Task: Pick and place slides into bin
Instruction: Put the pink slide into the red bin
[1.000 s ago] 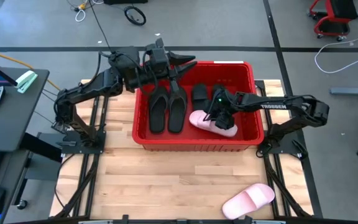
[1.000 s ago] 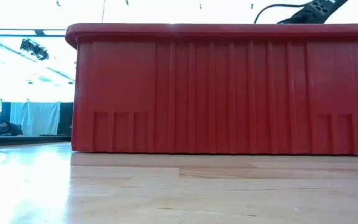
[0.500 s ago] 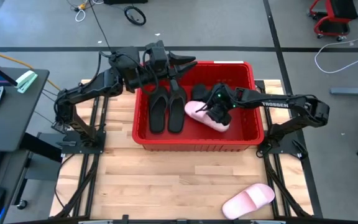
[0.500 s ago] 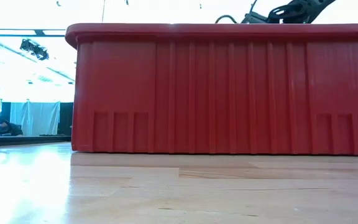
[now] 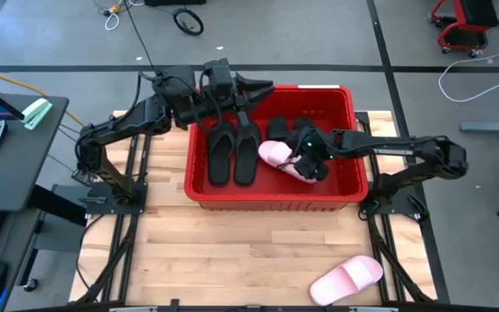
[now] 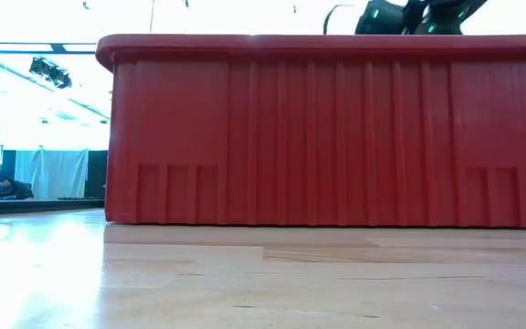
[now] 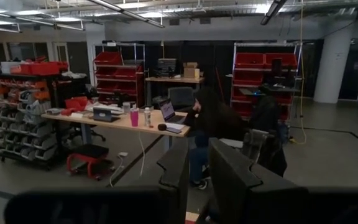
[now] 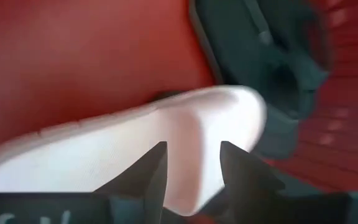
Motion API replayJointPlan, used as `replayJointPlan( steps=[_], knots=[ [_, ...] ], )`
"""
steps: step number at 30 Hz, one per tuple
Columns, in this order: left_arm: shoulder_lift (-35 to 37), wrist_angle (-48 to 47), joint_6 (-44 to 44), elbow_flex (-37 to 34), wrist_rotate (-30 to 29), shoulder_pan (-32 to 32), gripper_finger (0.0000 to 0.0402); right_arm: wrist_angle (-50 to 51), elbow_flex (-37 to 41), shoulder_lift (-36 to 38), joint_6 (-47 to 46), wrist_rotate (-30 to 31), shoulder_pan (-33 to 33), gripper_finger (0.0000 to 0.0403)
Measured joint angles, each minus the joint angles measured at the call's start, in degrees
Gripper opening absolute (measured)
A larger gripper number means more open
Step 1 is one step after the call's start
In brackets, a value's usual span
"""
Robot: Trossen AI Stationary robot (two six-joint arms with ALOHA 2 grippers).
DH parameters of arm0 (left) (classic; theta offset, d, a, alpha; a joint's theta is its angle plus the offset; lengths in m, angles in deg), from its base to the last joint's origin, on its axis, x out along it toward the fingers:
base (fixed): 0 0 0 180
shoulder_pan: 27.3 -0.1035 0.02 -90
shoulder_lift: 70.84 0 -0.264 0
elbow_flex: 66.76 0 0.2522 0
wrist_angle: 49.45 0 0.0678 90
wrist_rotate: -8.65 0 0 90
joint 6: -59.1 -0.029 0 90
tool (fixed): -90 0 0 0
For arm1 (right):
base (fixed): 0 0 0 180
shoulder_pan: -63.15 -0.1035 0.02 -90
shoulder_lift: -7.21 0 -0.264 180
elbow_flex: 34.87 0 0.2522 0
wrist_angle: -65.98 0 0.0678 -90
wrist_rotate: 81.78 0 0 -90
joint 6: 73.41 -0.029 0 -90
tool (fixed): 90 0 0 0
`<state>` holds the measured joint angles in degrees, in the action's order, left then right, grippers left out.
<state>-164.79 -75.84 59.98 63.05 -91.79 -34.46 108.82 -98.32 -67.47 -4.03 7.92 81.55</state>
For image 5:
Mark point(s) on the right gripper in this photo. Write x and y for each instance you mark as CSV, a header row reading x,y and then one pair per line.
x,y
312,145

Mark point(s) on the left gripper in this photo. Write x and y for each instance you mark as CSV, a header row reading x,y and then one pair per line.
x,y
228,102

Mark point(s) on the pink slide sandal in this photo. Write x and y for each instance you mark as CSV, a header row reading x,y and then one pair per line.
x,y
275,154
345,281

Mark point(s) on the black flip-flop sandal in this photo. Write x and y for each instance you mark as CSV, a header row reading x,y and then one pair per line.
x,y
246,160
221,160

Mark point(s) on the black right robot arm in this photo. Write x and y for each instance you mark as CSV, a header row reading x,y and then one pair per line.
x,y
388,145

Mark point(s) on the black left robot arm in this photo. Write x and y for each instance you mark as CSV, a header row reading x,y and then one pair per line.
x,y
119,125

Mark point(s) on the red plastic storage bin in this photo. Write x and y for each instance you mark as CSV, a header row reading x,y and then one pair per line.
x,y
275,195

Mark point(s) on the black floor box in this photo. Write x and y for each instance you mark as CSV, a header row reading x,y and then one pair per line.
x,y
176,2

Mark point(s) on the grey metal floor bar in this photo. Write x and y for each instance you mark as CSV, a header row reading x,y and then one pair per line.
x,y
483,126

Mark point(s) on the red rolling creeper seat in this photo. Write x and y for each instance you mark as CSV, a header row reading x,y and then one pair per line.
x,y
462,26

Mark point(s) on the mint green stapler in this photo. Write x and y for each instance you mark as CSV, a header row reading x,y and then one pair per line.
x,y
36,113

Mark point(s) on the black office desk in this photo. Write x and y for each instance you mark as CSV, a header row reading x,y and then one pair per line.
x,y
15,173

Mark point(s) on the grey keyboard shelf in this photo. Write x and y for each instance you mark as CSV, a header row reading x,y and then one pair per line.
x,y
17,242

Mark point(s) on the black desk caster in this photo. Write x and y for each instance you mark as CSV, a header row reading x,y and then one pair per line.
x,y
30,284

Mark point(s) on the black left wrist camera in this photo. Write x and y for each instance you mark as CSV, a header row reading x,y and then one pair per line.
x,y
219,78

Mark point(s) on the black aluminium frame rail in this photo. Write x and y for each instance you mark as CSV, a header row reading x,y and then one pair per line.
x,y
147,164
373,167
134,164

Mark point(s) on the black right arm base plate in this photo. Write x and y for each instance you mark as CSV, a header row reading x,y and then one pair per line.
x,y
401,206

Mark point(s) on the black frame crossbar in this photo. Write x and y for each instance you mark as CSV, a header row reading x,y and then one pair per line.
x,y
275,309

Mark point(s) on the black diagonal frame brace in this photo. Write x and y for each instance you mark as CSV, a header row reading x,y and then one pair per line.
x,y
86,292
423,291

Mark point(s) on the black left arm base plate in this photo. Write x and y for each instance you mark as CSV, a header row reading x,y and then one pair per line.
x,y
102,203

